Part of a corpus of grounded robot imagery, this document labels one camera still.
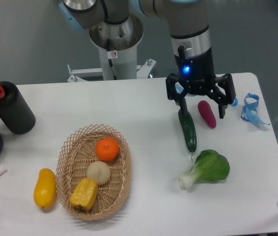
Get green cucumber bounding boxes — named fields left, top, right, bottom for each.
left=178, top=110, right=197, bottom=155

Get orange fruit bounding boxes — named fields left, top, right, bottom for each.
left=95, top=138, right=119, bottom=161

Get small blue tape roll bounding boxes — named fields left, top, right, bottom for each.
left=230, top=98, right=238, bottom=107

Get black cylindrical vase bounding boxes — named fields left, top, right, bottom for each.
left=0, top=81, right=36, bottom=134

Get yellow bell pepper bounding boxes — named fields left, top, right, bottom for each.
left=70, top=177, right=98, bottom=213

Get green bok choy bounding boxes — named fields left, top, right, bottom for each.
left=178, top=149, right=230, bottom=189

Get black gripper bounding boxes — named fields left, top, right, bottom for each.
left=166, top=45, right=236, bottom=119

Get blue curved tape strip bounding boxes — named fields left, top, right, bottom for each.
left=175, top=83, right=186, bottom=95

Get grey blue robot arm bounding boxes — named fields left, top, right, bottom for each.
left=59, top=0, right=236, bottom=118

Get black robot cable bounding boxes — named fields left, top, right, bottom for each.
left=106, top=38, right=118, bottom=81

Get white steamed bun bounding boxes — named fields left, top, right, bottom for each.
left=86, top=161, right=111, bottom=185

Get purple sweet potato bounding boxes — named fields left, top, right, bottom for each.
left=197, top=100, right=217, bottom=129

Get woven wicker basket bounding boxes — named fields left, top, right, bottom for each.
left=56, top=124, right=132, bottom=221

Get yellow mango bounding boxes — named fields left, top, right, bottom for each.
left=33, top=168, right=56, bottom=209

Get blue tangled tape strip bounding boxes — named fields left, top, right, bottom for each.
left=241, top=93, right=270, bottom=125

